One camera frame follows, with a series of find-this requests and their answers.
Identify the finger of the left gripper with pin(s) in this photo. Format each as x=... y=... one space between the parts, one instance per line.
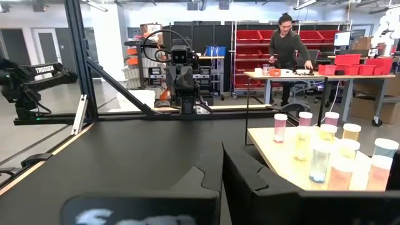
x=191 y=105
x=184 y=105

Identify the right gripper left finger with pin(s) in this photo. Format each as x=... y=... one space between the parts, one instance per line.
x=209 y=178

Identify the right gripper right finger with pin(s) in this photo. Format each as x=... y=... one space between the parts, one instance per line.
x=243 y=187

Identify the white bottle cap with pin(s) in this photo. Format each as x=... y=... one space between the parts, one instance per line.
x=340 y=175

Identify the yellow pill bottle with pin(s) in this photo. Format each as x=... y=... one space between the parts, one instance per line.
x=328 y=132
x=351 y=131

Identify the red pill bottle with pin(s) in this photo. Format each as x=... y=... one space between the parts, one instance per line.
x=378 y=173

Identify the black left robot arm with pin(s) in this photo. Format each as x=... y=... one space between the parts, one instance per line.
x=196 y=93

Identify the blue plastic bin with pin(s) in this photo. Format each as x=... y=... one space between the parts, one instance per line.
x=215 y=51

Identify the white plastic box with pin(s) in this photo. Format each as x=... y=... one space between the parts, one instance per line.
x=137 y=98

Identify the black partition panels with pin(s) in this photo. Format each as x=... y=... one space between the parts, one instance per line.
x=203 y=34

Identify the black cart with orange items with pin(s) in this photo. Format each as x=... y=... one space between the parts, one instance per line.
x=132 y=61

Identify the red bin storage rack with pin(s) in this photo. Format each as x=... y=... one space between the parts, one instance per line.
x=248 y=36

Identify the small orange object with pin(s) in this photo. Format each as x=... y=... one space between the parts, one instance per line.
x=275 y=72

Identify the grey office chair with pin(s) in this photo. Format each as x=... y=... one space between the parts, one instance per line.
x=295 y=107

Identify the wooden work table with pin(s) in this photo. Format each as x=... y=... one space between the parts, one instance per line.
x=290 y=75

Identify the silver aluminium bar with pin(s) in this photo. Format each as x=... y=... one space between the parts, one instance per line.
x=79 y=114

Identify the person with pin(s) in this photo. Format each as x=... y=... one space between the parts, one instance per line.
x=286 y=47

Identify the red plastic bin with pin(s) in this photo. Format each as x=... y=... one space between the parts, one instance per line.
x=351 y=70
x=326 y=69
x=379 y=64
x=347 y=59

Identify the grey door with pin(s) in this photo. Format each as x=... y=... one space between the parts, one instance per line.
x=47 y=47

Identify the brown cardboard box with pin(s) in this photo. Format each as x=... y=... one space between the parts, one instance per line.
x=362 y=107

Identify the white screen monitor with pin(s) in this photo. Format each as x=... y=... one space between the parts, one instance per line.
x=342 y=39

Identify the white robot figure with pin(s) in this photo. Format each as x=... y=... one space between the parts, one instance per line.
x=387 y=28

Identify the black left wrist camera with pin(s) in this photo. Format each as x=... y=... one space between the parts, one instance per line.
x=180 y=56

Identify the wooden shelf black metal frame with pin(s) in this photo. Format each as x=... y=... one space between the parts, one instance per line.
x=281 y=153

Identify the black metal table frame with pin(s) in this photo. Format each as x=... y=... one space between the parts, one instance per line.
x=81 y=47

